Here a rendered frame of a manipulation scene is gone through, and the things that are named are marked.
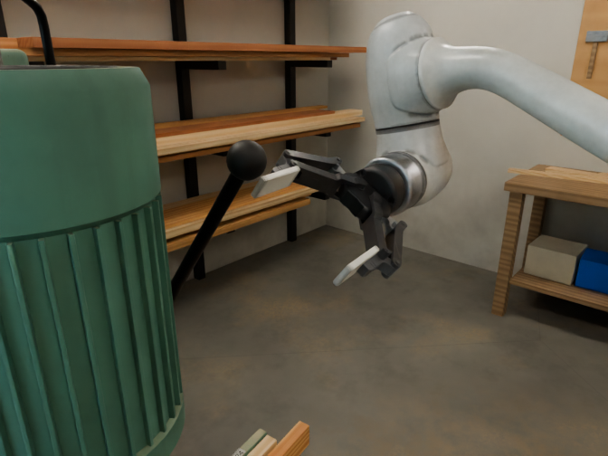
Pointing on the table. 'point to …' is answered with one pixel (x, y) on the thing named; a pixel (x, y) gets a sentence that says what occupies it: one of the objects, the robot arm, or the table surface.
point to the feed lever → (246, 157)
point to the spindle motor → (84, 268)
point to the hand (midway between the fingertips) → (304, 228)
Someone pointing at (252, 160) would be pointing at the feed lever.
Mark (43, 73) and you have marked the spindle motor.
